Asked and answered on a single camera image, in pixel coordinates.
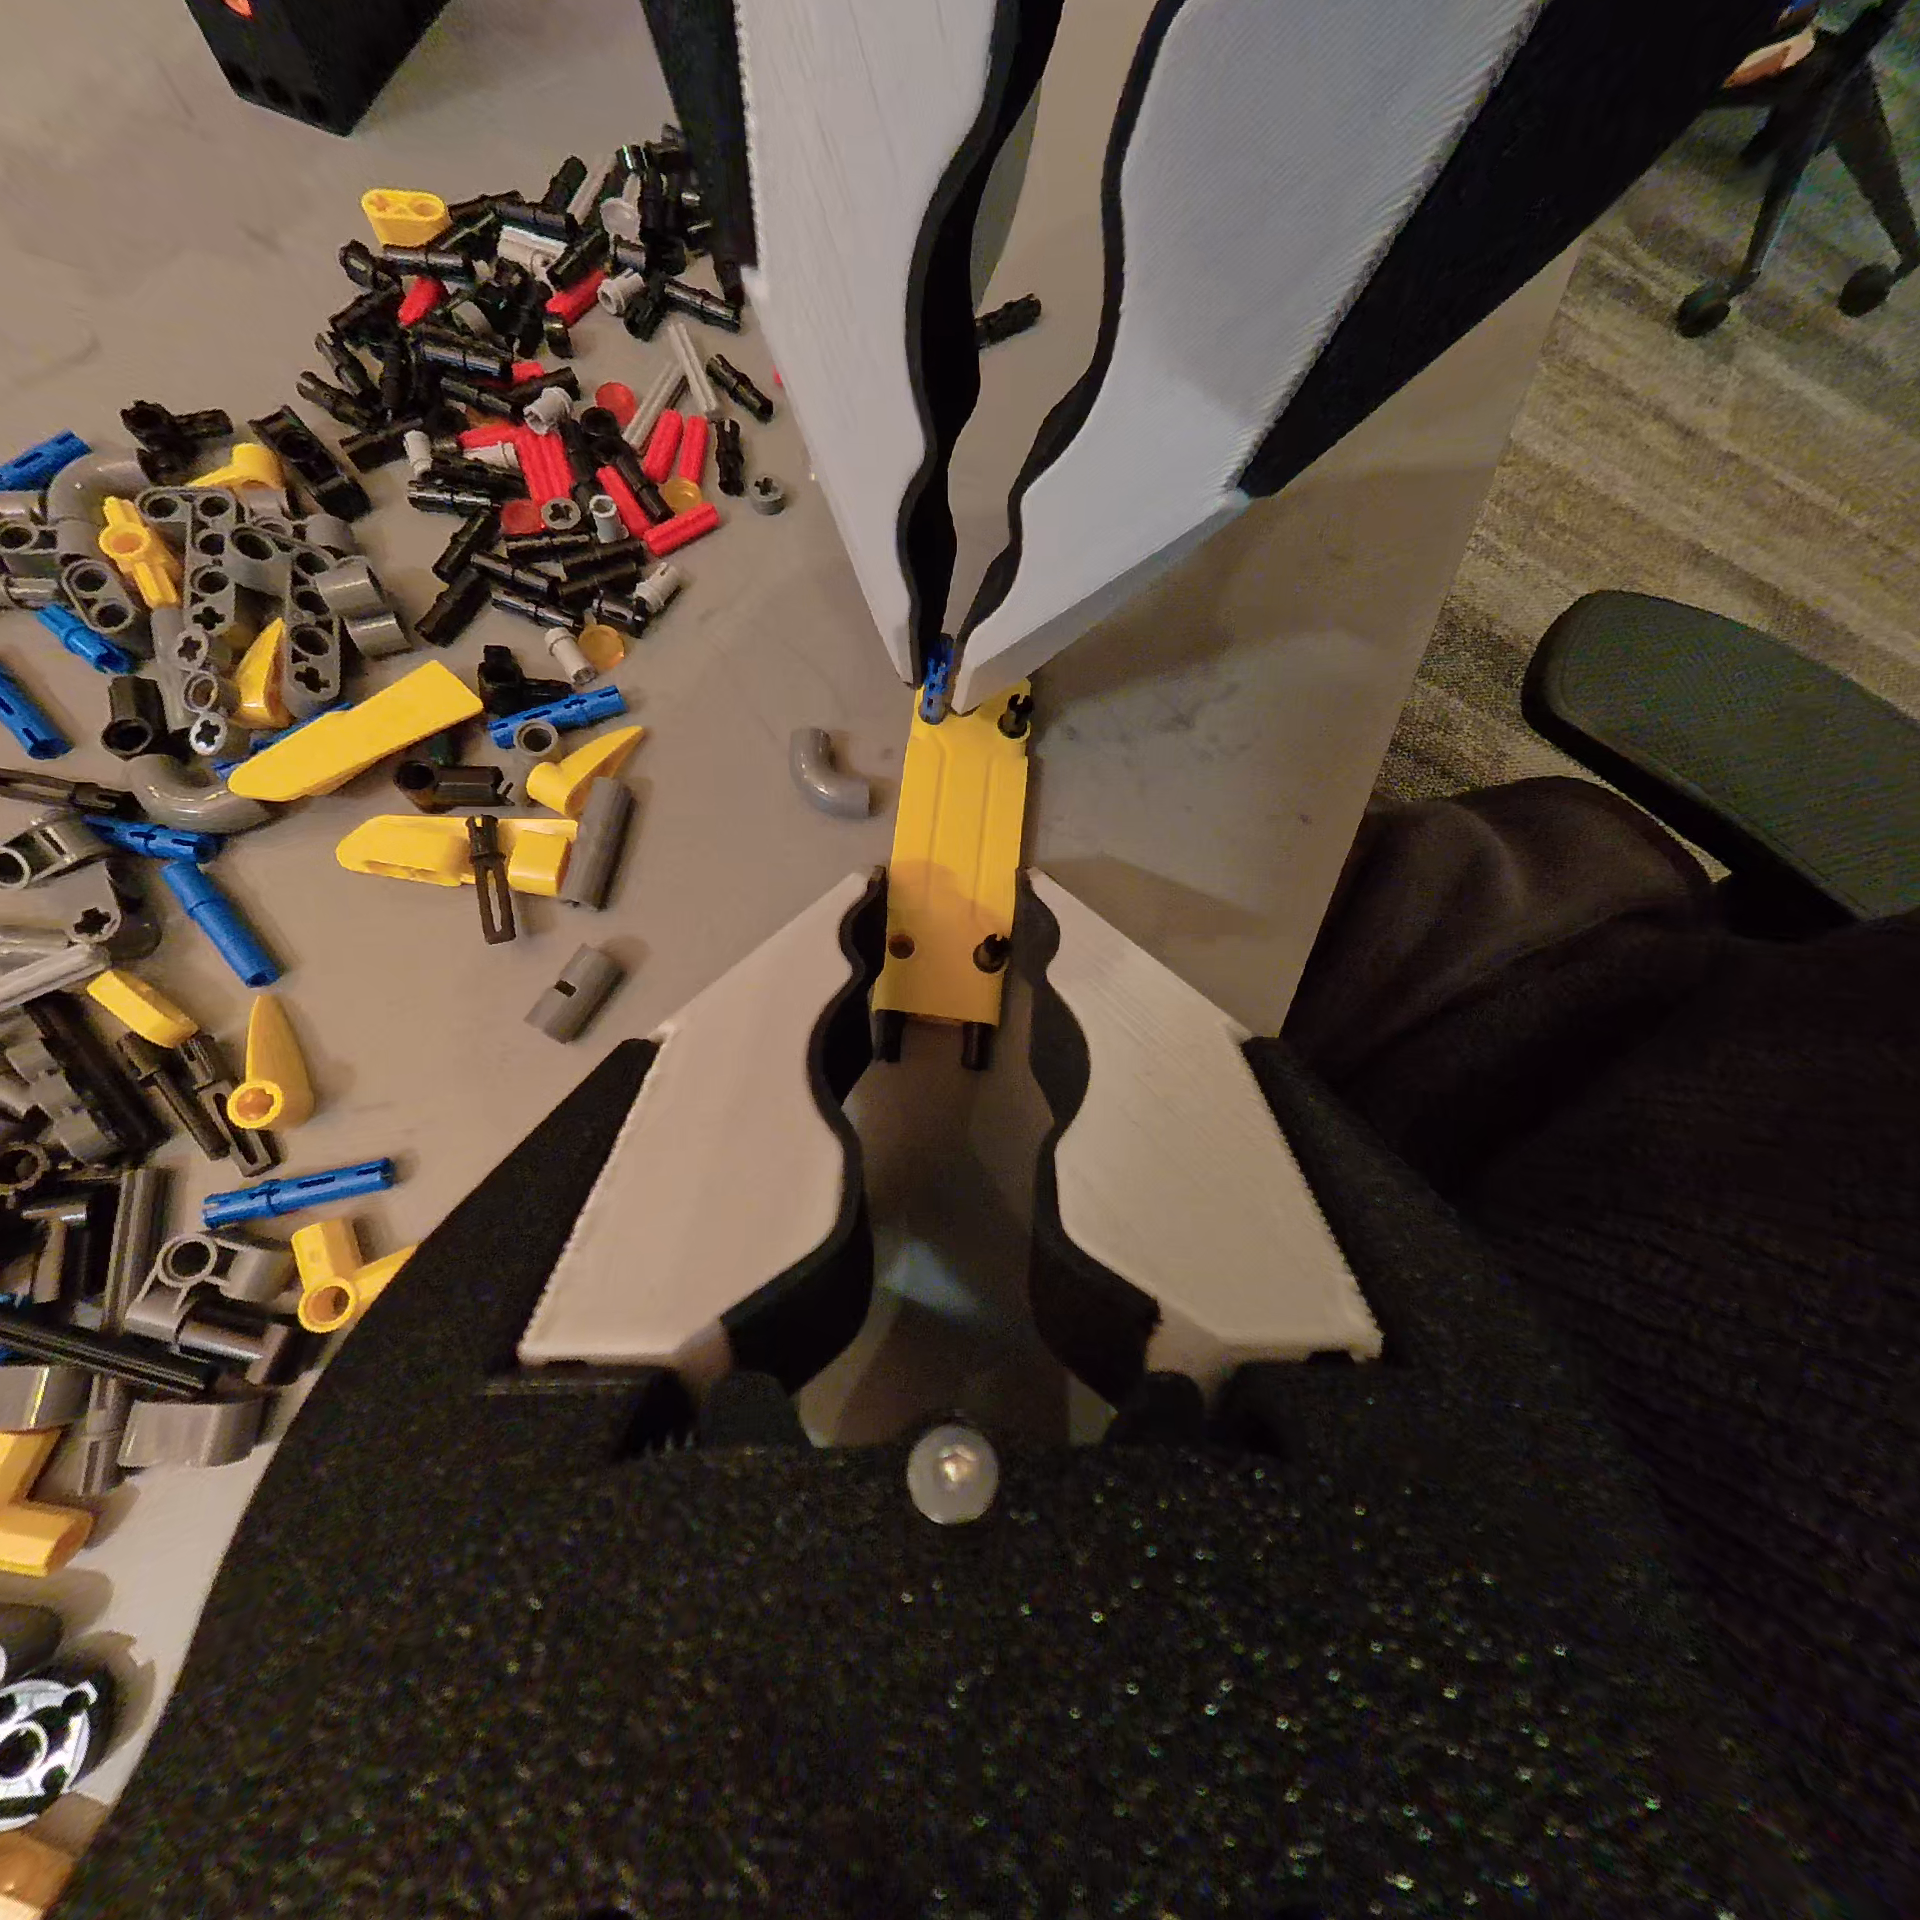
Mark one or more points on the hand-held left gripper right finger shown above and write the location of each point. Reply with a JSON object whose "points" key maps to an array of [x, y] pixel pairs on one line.
{"points": [[1215, 1184]]}

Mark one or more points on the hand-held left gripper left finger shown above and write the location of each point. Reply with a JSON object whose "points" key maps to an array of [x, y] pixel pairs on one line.
{"points": [[692, 1200]]}

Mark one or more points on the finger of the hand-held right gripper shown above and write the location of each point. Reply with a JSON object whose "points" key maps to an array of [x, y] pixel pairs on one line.
{"points": [[841, 224], [1276, 224]]}

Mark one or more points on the yellow panel brick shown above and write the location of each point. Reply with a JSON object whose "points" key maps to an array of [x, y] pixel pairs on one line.
{"points": [[954, 856]]}

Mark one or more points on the grey elbow piece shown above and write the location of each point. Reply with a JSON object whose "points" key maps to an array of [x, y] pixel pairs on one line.
{"points": [[829, 774]]}

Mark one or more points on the person's right hand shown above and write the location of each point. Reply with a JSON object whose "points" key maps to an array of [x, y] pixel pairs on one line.
{"points": [[1779, 62]]}

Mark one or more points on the black chair base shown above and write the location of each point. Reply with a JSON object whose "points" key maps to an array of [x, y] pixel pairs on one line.
{"points": [[1703, 311]]}

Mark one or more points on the short grey tube connector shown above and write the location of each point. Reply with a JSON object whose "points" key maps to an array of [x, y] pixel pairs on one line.
{"points": [[575, 994]]}

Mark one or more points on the person's dark trousers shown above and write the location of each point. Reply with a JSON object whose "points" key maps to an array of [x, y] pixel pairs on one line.
{"points": [[1470, 932]]}

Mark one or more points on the long grey tube connector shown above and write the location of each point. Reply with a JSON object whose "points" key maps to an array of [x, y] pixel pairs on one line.
{"points": [[597, 850]]}

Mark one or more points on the yellow wing piece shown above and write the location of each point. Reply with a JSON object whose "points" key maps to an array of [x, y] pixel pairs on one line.
{"points": [[421, 850]]}

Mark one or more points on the yellow fin piece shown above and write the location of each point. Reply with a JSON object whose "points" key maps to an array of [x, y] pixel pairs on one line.
{"points": [[586, 768]]}

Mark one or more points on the black brick tower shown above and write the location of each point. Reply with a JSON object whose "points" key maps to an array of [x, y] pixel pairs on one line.
{"points": [[331, 60]]}

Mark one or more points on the black office chair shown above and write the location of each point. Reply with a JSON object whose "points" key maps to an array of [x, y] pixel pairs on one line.
{"points": [[1725, 735]]}

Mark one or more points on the pile of mixed toy bricks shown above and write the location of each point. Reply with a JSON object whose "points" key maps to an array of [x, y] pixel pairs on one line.
{"points": [[346, 744]]}

